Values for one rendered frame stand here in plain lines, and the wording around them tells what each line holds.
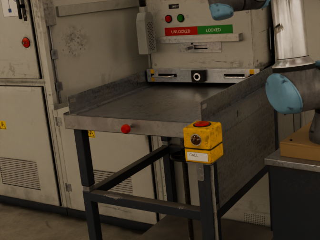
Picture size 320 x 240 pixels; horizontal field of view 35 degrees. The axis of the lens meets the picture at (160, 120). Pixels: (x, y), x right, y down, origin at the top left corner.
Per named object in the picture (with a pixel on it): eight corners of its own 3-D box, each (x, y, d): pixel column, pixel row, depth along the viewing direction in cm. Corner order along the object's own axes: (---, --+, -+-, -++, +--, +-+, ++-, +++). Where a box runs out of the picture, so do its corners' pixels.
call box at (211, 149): (211, 165, 135) (208, 129, 133) (185, 163, 139) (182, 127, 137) (224, 156, 142) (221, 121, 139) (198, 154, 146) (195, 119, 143)
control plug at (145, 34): (148, 54, 215) (144, 12, 211) (138, 55, 218) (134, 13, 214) (157, 52, 222) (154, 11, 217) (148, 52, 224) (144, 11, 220)
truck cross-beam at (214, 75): (260, 83, 203) (259, 68, 201) (147, 81, 231) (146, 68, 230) (264, 81, 207) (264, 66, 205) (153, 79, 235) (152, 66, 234)
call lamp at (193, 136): (199, 147, 134) (198, 135, 133) (188, 146, 136) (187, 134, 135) (202, 146, 135) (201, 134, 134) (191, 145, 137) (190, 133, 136)
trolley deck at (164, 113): (212, 140, 160) (211, 122, 158) (65, 128, 193) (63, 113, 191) (283, 94, 215) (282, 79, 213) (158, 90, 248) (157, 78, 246)
